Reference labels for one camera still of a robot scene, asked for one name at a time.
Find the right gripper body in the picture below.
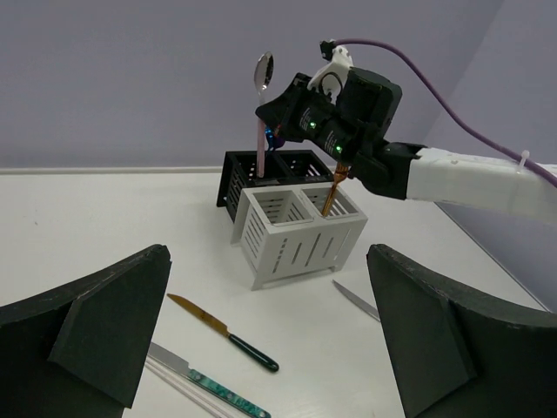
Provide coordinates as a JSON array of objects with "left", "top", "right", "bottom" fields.
[{"left": 278, "top": 68, "right": 402, "bottom": 174}]

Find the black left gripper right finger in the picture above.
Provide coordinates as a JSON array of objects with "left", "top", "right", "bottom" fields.
[{"left": 367, "top": 244, "right": 556, "bottom": 417}]

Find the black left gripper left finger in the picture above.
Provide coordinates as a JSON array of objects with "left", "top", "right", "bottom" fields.
[{"left": 1, "top": 245, "right": 171, "bottom": 417}]

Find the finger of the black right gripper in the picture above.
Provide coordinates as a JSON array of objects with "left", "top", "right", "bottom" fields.
[{"left": 255, "top": 89, "right": 305, "bottom": 131}]

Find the purple spoon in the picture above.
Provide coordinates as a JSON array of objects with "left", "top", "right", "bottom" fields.
[{"left": 265, "top": 129, "right": 285, "bottom": 152}]

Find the gold fork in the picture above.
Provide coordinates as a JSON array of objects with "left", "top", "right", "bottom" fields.
[{"left": 321, "top": 162, "right": 350, "bottom": 218}]

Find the silver spoon pink handle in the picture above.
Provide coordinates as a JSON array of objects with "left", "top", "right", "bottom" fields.
[{"left": 253, "top": 51, "right": 276, "bottom": 179}]

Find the silver knife teal handle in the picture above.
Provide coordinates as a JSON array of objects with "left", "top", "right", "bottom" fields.
[{"left": 148, "top": 342, "right": 271, "bottom": 417}]

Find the silver knife pink handle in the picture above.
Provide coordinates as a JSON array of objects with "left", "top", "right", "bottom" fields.
[{"left": 332, "top": 280, "right": 380, "bottom": 322}]

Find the white chopstick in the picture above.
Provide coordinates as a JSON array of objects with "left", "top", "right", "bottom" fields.
[{"left": 145, "top": 357, "right": 230, "bottom": 417}]

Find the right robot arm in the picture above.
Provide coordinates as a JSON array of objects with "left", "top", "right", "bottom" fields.
[{"left": 255, "top": 68, "right": 556, "bottom": 223}]

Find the black utensil container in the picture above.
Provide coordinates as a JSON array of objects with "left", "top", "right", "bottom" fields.
[{"left": 216, "top": 150, "right": 332, "bottom": 221}]

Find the white utensil container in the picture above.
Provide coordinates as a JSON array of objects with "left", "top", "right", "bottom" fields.
[{"left": 231, "top": 183, "right": 367, "bottom": 291}]

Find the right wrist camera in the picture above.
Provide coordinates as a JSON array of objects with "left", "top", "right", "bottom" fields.
[{"left": 307, "top": 40, "right": 353, "bottom": 96}]

